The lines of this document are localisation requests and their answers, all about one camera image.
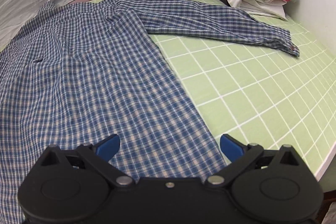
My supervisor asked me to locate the blue plaid shirt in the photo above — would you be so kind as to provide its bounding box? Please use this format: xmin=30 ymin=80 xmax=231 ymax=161
xmin=1 ymin=0 xmax=299 ymax=223

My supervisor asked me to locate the green grid cutting mat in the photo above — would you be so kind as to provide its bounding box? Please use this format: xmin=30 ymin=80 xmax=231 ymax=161
xmin=151 ymin=15 xmax=335 ymax=176

